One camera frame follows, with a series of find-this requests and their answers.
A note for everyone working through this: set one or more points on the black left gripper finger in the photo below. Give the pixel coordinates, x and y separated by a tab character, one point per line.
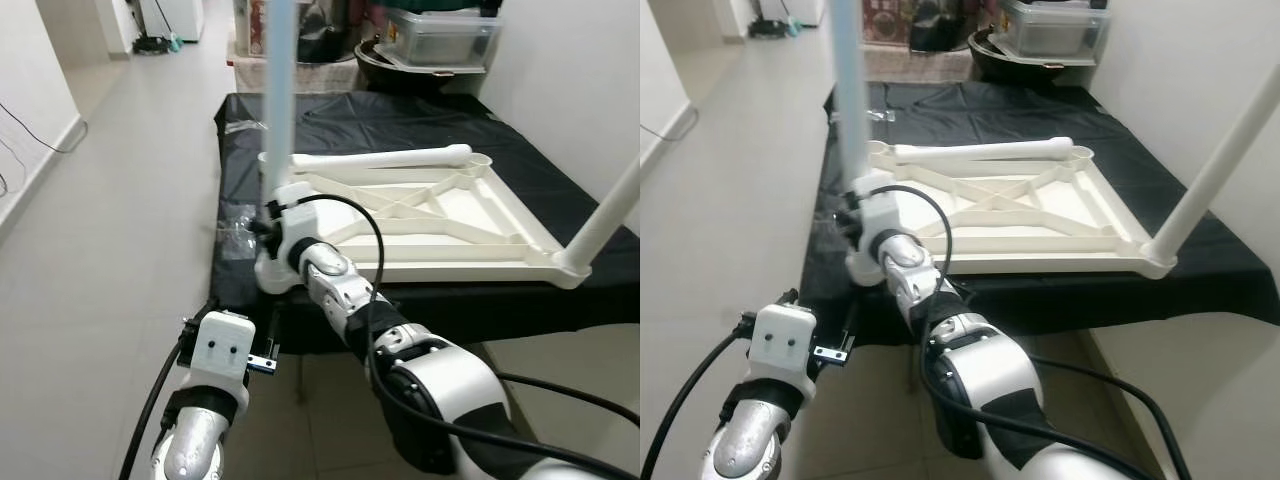
847	328
790	297
275	335

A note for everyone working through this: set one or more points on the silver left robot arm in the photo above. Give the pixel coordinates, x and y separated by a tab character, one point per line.
195	440
750	440

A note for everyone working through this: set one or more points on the black tablecloth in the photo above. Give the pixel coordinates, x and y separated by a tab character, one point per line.
1000	100
400	110

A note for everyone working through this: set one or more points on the clear plastic storage box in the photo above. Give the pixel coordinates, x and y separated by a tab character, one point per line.
440	35
1050	30

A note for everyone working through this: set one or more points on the white plastic table leg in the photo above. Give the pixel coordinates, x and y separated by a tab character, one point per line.
380	158
980	150
278	100
605	215
848	100
1210	170

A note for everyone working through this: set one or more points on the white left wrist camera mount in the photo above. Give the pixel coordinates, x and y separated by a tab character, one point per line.
222	345
782	340

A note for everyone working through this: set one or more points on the crumpled clear tape patch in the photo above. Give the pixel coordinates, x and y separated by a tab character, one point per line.
238	235

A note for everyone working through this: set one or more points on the white box appliance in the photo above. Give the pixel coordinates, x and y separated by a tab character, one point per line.
182	15
802	10

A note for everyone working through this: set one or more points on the speckled grey right wrist camera mount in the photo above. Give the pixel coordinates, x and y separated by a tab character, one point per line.
295	215
880	205

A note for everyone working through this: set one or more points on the long clear tape strip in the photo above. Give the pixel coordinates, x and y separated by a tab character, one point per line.
875	116
245	126

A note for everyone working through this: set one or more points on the beige cloth covered bench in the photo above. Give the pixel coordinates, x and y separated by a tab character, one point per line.
320	78
920	65

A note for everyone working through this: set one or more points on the black wok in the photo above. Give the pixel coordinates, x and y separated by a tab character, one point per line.
1000	72
400	78

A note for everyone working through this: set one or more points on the mop with dark head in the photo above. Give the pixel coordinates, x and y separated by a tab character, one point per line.
772	30
155	45

